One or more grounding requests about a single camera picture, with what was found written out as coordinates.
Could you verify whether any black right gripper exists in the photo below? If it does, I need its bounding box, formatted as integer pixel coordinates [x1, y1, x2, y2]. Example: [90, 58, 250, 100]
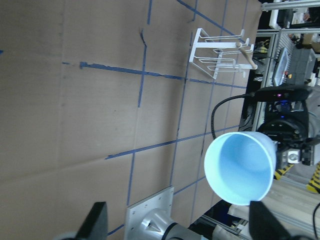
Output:
[254, 85, 320, 166]

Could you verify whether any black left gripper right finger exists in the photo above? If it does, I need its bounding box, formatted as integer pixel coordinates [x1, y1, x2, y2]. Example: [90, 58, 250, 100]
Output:
[249, 201, 291, 240]

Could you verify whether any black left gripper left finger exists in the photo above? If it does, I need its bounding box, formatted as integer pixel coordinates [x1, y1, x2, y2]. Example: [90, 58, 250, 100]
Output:
[75, 201, 108, 240]

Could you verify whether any light blue plastic cup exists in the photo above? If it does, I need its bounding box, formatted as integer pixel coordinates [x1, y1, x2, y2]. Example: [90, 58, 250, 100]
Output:
[204, 131, 277, 206]

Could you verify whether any wooden rack dowel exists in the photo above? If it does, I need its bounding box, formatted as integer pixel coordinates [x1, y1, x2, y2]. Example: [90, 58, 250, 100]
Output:
[235, 42, 258, 70]

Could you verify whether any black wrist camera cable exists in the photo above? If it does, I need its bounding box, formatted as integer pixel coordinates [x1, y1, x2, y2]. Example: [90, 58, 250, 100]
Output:
[211, 92, 256, 140]

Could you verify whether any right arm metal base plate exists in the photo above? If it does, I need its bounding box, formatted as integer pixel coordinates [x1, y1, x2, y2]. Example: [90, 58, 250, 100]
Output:
[124, 186, 174, 240]

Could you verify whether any white wire cup rack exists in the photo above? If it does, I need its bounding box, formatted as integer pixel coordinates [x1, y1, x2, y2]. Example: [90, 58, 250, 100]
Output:
[188, 28, 255, 80]

